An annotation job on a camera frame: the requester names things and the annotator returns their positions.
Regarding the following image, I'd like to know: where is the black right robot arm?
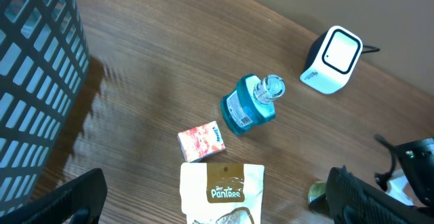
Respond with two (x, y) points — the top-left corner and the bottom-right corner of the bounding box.
(325, 134), (433, 223)

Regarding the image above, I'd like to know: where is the white barcode scanner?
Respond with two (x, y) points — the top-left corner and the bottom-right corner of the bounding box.
(300, 25), (363, 94)

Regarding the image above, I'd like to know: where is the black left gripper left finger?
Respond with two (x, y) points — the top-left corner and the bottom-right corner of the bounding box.
(1, 168), (108, 224)

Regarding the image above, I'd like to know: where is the green lid jar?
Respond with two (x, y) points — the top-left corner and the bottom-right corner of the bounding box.
(307, 181), (326, 204)

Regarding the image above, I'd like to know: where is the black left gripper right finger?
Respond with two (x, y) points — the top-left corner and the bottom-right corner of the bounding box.
(325, 167), (433, 224)

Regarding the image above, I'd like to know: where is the dark grey plastic basket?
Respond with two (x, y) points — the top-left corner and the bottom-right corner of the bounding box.
(1, 0), (90, 215)

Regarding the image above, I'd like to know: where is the blue mouthwash bottle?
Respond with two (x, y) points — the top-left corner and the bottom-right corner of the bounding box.
(220, 74), (285, 135)

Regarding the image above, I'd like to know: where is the beige nut snack pouch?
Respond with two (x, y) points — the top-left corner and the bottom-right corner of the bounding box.
(180, 163), (265, 224)

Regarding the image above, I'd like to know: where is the red tissue pack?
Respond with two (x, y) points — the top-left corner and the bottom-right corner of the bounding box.
(178, 121), (226, 163)

